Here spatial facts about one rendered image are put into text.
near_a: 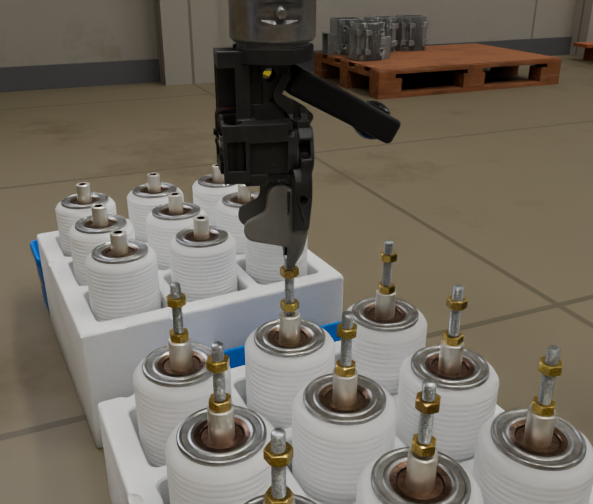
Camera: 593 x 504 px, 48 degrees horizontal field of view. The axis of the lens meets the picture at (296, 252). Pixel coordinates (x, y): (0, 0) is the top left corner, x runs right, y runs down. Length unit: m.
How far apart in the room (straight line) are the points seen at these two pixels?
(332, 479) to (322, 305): 0.44
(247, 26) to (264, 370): 0.33
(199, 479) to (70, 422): 0.52
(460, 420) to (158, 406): 0.28
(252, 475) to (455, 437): 0.21
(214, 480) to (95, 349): 0.39
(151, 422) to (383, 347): 0.25
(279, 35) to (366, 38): 2.98
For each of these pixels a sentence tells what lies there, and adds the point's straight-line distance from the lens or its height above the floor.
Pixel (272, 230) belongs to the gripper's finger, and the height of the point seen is 0.38.
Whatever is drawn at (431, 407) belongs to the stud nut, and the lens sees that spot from 0.49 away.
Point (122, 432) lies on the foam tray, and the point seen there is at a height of 0.18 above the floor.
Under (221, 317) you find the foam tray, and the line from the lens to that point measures 0.94.
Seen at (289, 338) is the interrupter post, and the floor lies 0.26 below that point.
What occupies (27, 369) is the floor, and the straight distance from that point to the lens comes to 1.20.
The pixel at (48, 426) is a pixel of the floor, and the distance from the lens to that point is 1.06.
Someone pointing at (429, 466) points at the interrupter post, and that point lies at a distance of 0.52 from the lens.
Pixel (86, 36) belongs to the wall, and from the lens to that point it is 3.77.
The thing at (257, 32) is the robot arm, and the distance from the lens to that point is 0.57.
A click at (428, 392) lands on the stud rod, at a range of 0.49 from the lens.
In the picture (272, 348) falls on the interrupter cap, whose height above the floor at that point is 0.25.
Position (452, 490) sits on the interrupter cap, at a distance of 0.54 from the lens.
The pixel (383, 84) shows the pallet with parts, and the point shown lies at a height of 0.07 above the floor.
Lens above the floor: 0.62
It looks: 24 degrees down
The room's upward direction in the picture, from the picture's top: straight up
